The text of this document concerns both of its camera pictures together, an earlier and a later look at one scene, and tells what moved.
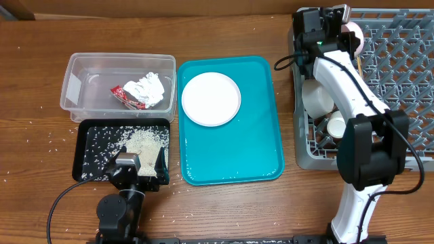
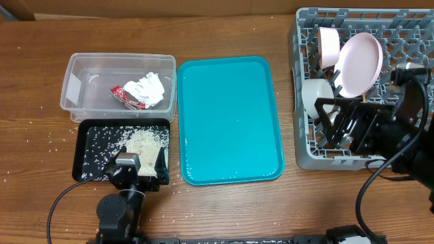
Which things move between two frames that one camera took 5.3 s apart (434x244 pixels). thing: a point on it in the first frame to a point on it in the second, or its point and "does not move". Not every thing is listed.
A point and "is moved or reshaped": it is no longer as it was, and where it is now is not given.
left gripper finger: (161, 168) does not move
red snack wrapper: (119, 91) does not move
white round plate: (211, 99) to (358, 64)
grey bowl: (317, 98) does not move
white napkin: (149, 89) does not move
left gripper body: (147, 183) does not move
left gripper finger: (112, 161) does not move
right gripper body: (349, 38) to (372, 129)
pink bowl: (350, 26) is moved or reshaped
